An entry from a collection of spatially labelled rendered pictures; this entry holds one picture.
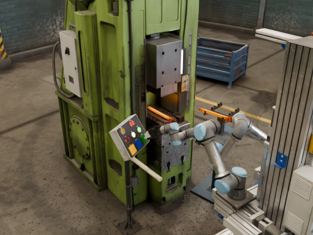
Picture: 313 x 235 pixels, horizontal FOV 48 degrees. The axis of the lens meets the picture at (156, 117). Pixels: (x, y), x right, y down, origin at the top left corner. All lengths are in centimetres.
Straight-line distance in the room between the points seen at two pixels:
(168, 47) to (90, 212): 191
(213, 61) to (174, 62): 382
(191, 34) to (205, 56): 357
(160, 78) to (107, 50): 59
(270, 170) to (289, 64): 80
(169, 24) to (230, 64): 369
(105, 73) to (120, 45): 49
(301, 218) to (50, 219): 247
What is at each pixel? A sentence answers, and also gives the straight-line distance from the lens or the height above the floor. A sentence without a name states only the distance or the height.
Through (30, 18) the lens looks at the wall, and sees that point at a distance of 920.
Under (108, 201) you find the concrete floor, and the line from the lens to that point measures 407.
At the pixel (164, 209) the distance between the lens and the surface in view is 392.
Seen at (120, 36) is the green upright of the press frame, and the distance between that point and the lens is 309.
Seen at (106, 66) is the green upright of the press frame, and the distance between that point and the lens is 349.
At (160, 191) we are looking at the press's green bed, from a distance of 382.
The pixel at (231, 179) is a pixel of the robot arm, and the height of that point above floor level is 104.
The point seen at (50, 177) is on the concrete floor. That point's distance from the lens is 456.
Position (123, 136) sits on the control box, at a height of 113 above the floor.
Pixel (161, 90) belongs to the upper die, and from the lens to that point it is 329.
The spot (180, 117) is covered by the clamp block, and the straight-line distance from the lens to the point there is 360.
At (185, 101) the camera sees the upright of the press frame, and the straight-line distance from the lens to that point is 378.
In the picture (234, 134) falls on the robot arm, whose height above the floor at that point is 119.
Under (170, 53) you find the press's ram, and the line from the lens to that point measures 325.
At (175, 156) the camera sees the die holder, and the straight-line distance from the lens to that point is 369.
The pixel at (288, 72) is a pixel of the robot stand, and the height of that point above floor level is 184.
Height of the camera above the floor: 259
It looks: 27 degrees down
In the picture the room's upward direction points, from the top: straight up
